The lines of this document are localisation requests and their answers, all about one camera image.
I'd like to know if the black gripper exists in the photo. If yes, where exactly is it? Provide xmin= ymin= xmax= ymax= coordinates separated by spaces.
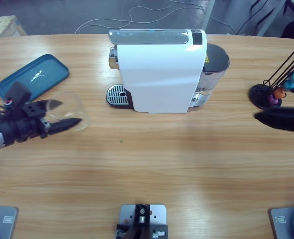
xmin=0 ymin=98 xmax=83 ymax=146

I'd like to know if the clear glass cup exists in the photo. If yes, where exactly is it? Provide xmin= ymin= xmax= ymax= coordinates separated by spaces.
xmin=43 ymin=90 xmax=91 ymax=132

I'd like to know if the silver coffee machine lever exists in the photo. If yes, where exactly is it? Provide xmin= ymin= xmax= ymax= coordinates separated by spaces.
xmin=108 ymin=29 xmax=191 ymax=45

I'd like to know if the white capsule coffee machine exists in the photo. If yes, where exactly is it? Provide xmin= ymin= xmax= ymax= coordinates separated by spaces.
xmin=109 ymin=29 xmax=208 ymax=114

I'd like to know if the teal plastic tray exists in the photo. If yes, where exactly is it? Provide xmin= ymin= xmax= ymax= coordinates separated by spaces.
xmin=0 ymin=54 xmax=70 ymax=103

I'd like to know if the metal drip tray grid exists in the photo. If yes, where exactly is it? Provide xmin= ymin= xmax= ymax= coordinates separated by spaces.
xmin=106 ymin=84 xmax=134 ymax=110

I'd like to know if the clear water tank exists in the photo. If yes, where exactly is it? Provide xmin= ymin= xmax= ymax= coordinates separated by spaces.
xmin=191 ymin=42 xmax=230 ymax=108

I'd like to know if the wooden crate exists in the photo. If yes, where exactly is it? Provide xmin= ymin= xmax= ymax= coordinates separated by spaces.
xmin=0 ymin=15 xmax=28 ymax=39

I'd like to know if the black wire capsule holder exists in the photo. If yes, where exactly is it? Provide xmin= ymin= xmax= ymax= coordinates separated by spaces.
xmin=248 ymin=41 xmax=294 ymax=111

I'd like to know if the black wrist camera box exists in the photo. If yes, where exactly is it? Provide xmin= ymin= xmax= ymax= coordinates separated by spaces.
xmin=4 ymin=81 xmax=32 ymax=118

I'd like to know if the wrist camera wire bundle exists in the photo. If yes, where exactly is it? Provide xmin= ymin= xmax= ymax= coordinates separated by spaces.
xmin=0 ymin=98 xmax=13 ymax=113

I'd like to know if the white metal frame leg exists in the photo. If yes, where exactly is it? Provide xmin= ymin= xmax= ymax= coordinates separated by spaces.
xmin=256 ymin=0 xmax=287 ymax=37

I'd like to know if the black floor cable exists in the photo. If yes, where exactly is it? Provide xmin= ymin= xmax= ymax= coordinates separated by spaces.
xmin=236 ymin=7 xmax=263 ymax=35

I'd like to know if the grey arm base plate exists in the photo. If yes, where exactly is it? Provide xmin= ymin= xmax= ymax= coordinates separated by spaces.
xmin=268 ymin=204 xmax=294 ymax=239
xmin=0 ymin=204 xmax=20 ymax=239

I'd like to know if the short white floor cable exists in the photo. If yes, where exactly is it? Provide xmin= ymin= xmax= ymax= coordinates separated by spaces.
xmin=208 ymin=15 xmax=238 ymax=35

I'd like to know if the long white floor cable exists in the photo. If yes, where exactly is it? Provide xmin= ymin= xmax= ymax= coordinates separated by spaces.
xmin=74 ymin=0 xmax=202 ymax=34

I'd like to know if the grey metal post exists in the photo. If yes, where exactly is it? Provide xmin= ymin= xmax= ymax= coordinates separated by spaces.
xmin=200 ymin=0 xmax=216 ymax=32

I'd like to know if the grey mount with dark post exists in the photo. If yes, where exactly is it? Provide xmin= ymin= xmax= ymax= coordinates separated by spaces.
xmin=116 ymin=203 xmax=169 ymax=239

